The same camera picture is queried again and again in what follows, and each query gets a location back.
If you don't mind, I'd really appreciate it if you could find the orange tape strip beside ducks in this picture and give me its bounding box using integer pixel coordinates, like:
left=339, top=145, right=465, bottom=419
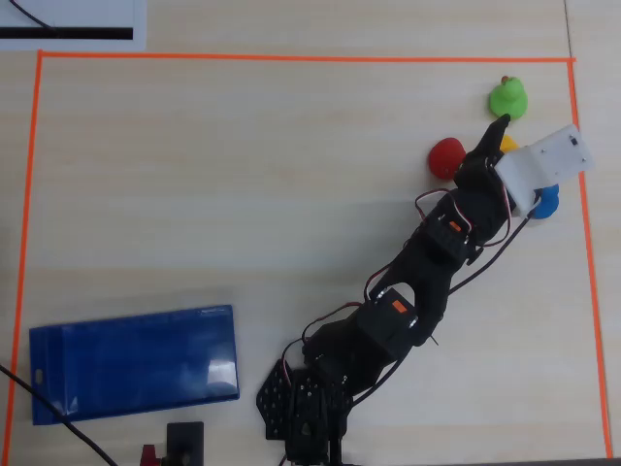
left=566, top=60, right=615, bottom=460

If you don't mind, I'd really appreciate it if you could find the blue plastic bag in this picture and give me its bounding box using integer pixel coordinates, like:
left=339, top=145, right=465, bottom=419
left=28, top=304, right=242, bottom=427

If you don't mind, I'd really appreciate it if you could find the black camera cable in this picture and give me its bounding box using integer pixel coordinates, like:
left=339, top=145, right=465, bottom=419
left=351, top=206, right=539, bottom=404

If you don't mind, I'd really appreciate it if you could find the green rubber duck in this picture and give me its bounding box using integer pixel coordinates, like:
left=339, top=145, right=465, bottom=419
left=487, top=75, right=529, bottom=119

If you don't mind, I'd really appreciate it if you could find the blue rubber duck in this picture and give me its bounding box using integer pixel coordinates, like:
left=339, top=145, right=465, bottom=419
left=531, top=183, right=561, bottom=220

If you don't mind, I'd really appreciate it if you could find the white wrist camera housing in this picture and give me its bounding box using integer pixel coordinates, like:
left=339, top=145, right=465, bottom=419
left=494, top=123, right=596, bottom=217

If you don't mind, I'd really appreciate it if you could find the red rubber duck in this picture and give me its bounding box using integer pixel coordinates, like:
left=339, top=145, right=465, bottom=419
left=427, top=137, right=468, bottom=182

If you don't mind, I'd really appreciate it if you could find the white paper sheet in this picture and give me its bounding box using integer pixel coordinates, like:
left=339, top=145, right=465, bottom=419
left=0, top=0, right=147, bottom=51

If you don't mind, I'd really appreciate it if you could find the black table clamp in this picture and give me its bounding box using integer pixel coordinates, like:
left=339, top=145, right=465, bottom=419
left=166, top=421, right=206, bottom=466

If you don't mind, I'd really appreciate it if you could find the long horizontal orange tape strip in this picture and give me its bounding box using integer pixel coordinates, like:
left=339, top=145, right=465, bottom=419
left=37, top=50, right=577, bottom=64

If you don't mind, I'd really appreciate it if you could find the black cable crossing blue box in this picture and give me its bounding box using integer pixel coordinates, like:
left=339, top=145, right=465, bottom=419
left=0, top=362, right=118, bottom=466

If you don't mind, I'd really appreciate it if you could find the orange tape strip beside box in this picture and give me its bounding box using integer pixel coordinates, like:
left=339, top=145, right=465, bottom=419
left=2, top=50, right=45, bottom=466

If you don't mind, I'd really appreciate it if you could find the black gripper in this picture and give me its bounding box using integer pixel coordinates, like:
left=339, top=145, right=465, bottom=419
left=453, top=114, right=516, bottom=243

